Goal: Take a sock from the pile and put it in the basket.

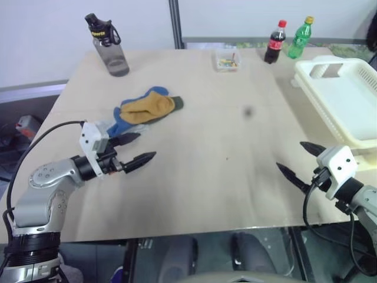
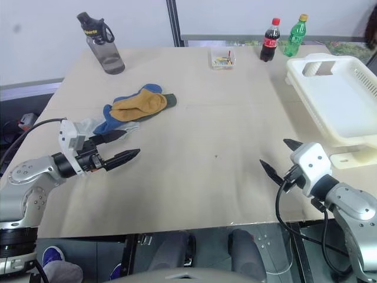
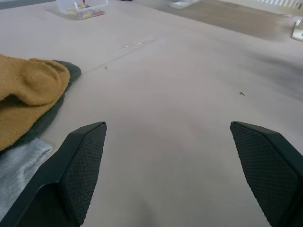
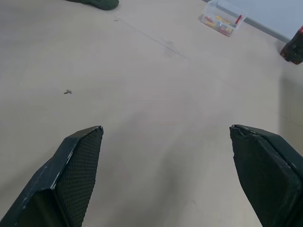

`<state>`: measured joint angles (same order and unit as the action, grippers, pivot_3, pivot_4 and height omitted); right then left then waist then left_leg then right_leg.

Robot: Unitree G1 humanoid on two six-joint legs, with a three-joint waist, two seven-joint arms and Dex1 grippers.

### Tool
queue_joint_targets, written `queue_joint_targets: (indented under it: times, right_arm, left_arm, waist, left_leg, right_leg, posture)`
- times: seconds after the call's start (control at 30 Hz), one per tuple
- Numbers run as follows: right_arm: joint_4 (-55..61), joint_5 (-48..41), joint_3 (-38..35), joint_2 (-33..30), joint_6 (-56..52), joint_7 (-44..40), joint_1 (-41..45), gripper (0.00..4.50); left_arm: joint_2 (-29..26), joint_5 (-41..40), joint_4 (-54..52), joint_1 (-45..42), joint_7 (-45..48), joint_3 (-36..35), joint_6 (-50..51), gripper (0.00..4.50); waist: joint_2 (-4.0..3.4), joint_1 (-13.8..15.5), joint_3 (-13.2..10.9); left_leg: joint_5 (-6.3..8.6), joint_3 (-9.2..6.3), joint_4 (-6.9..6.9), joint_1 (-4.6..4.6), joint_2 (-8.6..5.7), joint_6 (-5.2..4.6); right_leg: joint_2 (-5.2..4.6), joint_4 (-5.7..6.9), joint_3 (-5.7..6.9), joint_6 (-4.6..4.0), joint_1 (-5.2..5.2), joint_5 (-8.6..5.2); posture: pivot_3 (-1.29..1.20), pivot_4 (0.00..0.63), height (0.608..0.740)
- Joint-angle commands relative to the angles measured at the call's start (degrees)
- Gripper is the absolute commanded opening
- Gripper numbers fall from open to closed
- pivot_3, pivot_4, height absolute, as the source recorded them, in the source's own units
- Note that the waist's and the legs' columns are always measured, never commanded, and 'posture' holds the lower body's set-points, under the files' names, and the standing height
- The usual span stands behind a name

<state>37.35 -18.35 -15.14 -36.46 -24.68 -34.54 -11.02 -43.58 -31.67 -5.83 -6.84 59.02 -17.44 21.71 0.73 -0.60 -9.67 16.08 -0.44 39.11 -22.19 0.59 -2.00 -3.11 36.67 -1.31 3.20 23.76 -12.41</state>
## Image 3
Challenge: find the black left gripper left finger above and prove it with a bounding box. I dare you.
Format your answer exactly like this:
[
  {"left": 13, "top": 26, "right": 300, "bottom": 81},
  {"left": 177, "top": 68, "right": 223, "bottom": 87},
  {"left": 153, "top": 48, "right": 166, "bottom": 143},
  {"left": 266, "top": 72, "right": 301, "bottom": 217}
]
[{"left": 0, "top": 121, "right": 107, "bottom": 227}]

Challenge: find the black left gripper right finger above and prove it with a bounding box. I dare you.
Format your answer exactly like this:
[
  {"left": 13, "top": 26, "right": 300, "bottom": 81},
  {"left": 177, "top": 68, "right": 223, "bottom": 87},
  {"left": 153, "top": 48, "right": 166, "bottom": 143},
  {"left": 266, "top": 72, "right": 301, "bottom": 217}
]
[{"left": 229, "top": 121, "right": 303, "bottom": 227}]

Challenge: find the mustard yellow sock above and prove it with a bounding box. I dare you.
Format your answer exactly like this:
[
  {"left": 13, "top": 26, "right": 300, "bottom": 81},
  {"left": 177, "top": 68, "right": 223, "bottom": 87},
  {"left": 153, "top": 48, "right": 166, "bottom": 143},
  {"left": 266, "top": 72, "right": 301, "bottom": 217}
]
[{"left": 0, "top": 53, "right": 71, "bottom": 152}]

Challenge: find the small clear plastic container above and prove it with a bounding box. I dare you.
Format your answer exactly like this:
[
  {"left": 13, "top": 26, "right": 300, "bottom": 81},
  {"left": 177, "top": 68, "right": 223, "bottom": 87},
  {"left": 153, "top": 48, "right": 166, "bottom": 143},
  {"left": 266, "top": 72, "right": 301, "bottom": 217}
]
[{"left": 56, "top": 0, "right": 109, "bottom": 21}]

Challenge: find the white plastic basket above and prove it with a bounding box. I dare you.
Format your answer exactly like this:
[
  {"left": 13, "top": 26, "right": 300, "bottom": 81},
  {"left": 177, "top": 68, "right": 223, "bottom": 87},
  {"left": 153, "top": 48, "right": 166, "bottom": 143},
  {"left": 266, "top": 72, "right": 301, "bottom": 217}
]
[{"left": 252, "top": 0, "right": 303, "bottom": 8}]

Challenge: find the light grey sock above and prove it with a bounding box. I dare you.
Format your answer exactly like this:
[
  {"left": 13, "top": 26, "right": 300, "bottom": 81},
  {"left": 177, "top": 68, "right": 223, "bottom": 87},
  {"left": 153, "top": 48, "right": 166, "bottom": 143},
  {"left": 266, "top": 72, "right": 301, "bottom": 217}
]
[{"left": 0, "top": 138, "right": 53, "bottom": 215}]

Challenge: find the dark green sock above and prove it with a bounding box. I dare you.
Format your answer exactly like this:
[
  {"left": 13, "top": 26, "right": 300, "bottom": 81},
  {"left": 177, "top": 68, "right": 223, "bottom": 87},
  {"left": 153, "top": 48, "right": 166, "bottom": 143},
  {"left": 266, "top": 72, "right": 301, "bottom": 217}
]
[{"left": 18, "top": 60, "right": 82, "bottom": 145}]

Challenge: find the flat cream plastic piece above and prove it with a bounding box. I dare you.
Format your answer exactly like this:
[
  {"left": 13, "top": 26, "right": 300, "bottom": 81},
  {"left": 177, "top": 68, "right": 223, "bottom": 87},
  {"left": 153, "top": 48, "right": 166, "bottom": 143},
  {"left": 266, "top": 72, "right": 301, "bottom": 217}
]
[{"left": 291, "top": 19, "right": 303, "bottom": 42}]

